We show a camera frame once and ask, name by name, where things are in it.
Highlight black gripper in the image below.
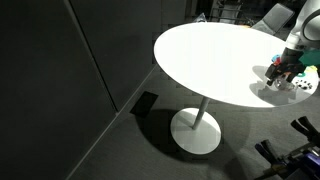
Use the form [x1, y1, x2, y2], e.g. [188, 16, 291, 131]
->
[265, 48, 306, 88]

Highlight grey office chair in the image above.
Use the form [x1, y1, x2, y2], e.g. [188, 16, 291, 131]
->
[251, 3, 296, 36]

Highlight white table leg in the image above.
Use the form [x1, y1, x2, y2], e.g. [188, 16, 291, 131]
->
[192, 96, 212, 131]

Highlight translucent plastic sheet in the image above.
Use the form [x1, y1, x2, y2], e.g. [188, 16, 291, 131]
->
[193, 12, 210, 24]

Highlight round white table base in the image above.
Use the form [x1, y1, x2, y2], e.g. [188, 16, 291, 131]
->
[170, 107, 222, 156]

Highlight black floor plate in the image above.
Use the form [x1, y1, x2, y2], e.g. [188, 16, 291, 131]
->
[129, 91, 160, 118]

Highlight small black white ring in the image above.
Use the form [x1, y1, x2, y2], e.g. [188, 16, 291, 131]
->
[295, 79, 314, 91]

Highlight green plastic ring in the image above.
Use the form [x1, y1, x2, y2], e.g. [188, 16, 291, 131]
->
[304, 65, 319, 74]

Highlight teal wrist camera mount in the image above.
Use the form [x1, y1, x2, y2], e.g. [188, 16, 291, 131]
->
[298, 49, 320, 67]

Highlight grey metal frame cart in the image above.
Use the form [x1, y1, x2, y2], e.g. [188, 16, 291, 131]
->
[209, 0, 245, 24]

